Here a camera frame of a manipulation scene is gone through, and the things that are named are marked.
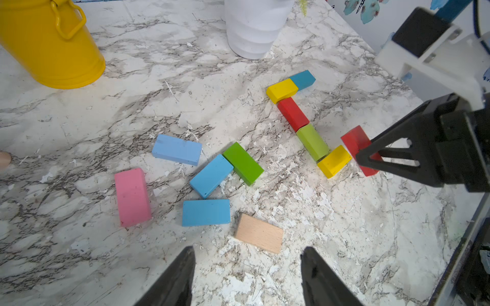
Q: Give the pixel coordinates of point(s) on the lime green block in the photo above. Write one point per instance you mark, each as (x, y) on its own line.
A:
(313, 142)

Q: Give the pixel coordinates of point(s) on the light blue block upper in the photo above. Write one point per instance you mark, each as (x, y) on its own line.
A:
(177, 150)

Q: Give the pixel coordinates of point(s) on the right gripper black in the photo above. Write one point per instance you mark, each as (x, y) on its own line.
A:
(406, 148)

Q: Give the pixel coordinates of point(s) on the light blue block middle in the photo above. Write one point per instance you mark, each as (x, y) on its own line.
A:
(211, 176)

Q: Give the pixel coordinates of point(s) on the dark green block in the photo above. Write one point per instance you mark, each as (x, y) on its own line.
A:
(244, 165)

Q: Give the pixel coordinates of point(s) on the potted flower plant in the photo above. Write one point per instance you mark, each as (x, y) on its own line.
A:
(253, 26)

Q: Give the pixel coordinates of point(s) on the red block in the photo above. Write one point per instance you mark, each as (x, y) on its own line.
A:
(293, 114)
(355, 140)

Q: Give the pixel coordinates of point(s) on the yellow cup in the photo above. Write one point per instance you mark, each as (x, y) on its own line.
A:
(51, 41)

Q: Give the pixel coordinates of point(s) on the teal block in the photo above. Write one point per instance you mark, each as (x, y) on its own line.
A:
(303, 79)

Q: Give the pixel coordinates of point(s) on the aluminium front rail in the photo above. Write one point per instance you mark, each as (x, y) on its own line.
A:
(466, 278)

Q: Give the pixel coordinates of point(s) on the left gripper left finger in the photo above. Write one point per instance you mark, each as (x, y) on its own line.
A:
(174, 286)

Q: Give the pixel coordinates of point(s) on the pink block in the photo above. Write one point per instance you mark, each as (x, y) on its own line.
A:
(132, 197)

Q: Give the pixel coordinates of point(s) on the natural wood block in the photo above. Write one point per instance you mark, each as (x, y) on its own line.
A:
(259, 234)

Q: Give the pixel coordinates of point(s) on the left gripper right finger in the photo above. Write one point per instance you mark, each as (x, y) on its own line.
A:
(321, 286)

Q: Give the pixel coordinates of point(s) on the blue block lower left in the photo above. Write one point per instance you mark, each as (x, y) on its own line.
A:
(205, 212)

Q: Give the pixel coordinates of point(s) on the yellow block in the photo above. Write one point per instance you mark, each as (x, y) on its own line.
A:
(282, 90)
(334, 162)

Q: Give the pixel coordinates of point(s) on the light blue block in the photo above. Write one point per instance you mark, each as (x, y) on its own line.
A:
(211, 176)
(177, 150)

